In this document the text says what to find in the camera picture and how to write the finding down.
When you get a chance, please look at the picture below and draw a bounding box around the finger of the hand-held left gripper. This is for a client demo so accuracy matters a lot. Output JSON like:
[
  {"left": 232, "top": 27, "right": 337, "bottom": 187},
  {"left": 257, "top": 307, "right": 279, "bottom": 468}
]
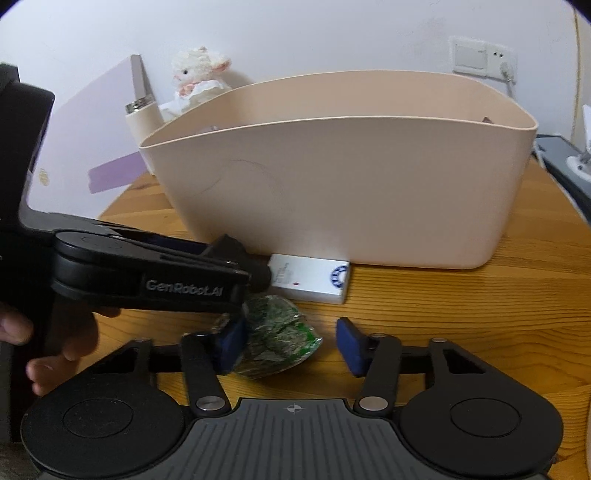
[
  {"left": 111, "top": 225, "right": 273, "bottom": 293},
  {"left": 137, "top": 261, "right": 253, "bottom": 319}
]

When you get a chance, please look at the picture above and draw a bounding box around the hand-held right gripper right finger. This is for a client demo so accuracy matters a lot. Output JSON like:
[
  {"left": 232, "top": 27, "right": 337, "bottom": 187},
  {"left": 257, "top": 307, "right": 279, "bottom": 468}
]
[{"left": 336, "top": 318, "right": 502, "bottom": 415}]

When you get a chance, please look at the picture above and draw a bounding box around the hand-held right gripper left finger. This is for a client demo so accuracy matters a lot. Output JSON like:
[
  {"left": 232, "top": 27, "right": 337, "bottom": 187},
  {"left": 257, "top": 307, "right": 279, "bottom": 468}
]
[{"left": 85, "top": 318, "right": 250, "bottom": 416}]

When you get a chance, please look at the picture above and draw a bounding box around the green foil packet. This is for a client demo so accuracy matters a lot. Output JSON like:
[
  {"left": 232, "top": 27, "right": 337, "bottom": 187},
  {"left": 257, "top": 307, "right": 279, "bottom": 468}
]
[{"left": 182, "top": 295, "right": 324, "bottom": 380}]

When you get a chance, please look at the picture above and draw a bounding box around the beige plastic storage bin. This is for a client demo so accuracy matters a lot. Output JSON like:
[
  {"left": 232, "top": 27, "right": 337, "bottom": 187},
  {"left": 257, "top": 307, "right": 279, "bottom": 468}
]
[{"left": 139, "top": 69, "right": 539, "bottom": 271}]

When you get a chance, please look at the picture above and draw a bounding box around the person's left hand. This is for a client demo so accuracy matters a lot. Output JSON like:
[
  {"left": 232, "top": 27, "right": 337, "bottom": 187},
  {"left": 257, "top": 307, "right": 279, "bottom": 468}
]
[{"left": 0, "top": 305, "right": 100, "bottom": 398}]

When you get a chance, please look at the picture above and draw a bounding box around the lavender flat board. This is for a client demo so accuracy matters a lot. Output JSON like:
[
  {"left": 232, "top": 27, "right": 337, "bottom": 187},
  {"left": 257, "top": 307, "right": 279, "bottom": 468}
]
[{"left": 25, "top": 54, "right": 160, "bottom": 220}]

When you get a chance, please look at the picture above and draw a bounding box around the small white card box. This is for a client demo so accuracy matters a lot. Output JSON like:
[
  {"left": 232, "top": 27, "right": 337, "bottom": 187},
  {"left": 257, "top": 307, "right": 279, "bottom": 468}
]
[{"left": 267, "top": 253, "right": 352, "bottom": 306}]

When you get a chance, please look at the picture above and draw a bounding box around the small beige holder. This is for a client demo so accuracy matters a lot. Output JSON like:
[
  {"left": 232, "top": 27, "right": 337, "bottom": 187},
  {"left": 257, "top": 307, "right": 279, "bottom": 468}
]
[{"left": 126, "top": 102, "right": 163, "bottom": 175}]

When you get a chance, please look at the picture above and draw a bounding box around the white plush lamb toy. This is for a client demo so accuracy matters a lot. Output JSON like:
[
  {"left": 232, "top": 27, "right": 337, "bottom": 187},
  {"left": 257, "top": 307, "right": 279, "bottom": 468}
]
[{"left": 158, "top": 45, "right": 233, "bottom": 123}]

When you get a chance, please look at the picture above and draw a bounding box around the grey flat device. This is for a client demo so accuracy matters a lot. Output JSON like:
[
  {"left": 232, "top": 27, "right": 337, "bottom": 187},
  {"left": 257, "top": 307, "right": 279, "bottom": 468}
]
[{"left": 534, "top": 134, "right": 591, "bottom": 214}]

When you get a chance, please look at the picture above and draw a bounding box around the white plastic object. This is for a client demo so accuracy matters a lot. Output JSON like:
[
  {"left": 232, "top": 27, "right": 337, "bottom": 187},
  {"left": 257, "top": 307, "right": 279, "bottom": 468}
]
[{"left": 566, "top": 143, "right": 591, "bottom": 180}]

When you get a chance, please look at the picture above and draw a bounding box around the white vertical pipe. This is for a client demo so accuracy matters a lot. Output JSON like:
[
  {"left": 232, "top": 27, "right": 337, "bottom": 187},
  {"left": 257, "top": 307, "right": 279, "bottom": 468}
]
[{"left": 570, "top": 8, "right": 584, "bottom": 139}]

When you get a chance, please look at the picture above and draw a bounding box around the white wall socket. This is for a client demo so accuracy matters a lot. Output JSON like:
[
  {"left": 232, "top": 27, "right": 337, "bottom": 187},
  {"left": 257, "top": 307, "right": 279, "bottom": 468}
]
[{"left": 450, "top": 36, "right": 518, "bottom": 80}]

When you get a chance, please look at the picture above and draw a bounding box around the white plug with cable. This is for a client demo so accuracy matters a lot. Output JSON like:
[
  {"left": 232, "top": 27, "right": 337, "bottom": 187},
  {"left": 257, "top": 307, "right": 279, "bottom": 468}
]
[{"left": 501, "top": 60, "right": 519, "bottom": 100}]

